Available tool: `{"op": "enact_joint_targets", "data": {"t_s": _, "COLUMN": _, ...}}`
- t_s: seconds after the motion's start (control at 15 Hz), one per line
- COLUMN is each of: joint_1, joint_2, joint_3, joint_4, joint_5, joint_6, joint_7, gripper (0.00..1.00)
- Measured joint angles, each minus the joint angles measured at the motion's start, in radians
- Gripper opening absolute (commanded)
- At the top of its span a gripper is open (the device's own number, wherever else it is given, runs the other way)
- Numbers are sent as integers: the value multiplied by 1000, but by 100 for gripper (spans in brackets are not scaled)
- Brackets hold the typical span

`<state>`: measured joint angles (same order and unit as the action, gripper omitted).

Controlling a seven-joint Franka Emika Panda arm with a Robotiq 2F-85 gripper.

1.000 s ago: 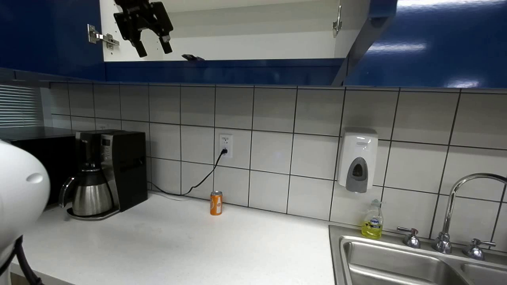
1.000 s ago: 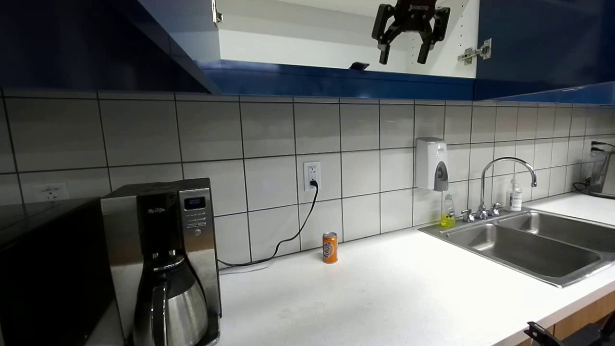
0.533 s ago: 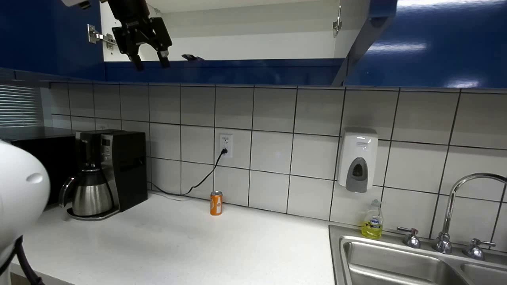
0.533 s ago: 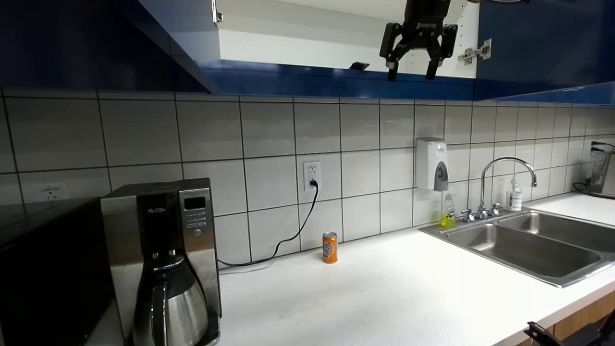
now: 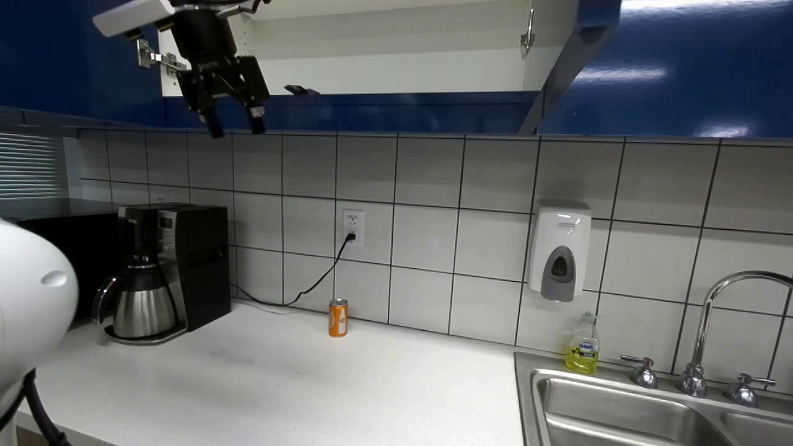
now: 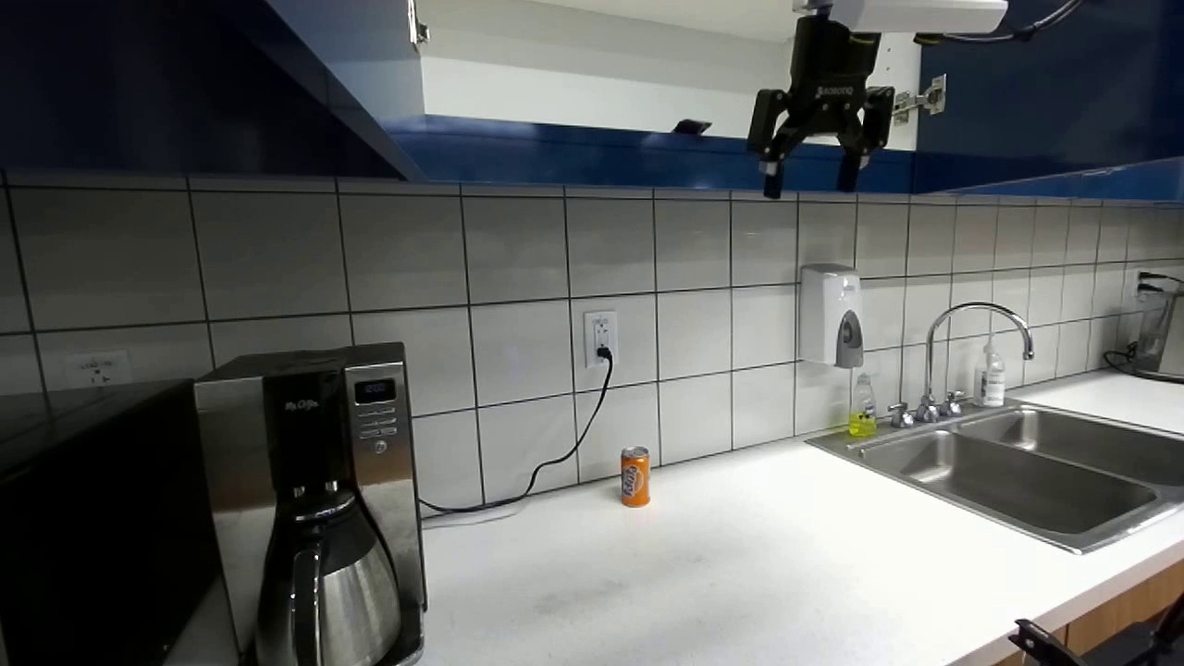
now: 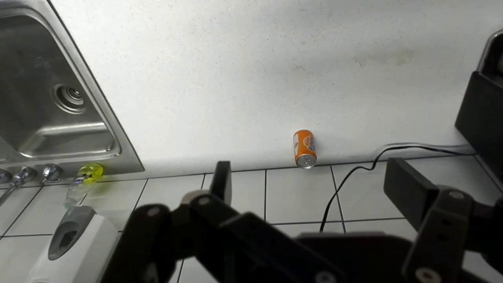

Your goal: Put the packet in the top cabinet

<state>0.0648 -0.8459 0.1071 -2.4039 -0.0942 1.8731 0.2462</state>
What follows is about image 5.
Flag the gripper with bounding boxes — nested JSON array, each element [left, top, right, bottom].
[[167, 7, 271, 139]]

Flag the blue cabinet door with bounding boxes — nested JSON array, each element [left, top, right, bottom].
[[0, 0, 165, 128], [519, 0, 793, 139]]

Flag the black coffee maker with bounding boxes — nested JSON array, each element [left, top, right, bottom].
[[92, 203, 232, 346]]

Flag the window blinds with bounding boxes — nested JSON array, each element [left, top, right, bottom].
[[0, 131, 68, 201]]

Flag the black microwave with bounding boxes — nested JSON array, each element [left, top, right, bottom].
[[0, 198, 122, 323]]

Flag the steel coffee carafe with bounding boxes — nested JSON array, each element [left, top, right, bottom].
[[92, 256, 181, 340]]

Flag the orange drink can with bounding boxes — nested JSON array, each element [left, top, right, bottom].
[[328, 298, 349, 338]]

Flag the white soap dispenser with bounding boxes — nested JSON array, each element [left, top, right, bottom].
[[528, 201, 593, 304]]

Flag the yellow dish soap bottle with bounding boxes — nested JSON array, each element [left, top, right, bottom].
[[564, 311, 600, 375]]

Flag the chrome tap lever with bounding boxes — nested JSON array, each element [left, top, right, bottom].
[[723, 372, 777, 408], [621, 354, 659, 390]]

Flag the steel sink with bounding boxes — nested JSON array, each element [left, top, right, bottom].
[[514, 351, 793, 446]]

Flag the chrome tap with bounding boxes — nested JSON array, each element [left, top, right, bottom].
[[676, 270, 793, 398]]

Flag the blue wall cabinet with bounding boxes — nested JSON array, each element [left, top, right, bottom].
[[0, 0, 793, 139]]

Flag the white wall socket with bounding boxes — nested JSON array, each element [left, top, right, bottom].
[[342, 209, 366, 248]]

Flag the black cable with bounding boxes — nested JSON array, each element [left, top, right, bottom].
[[234, 232, 357, 308]]

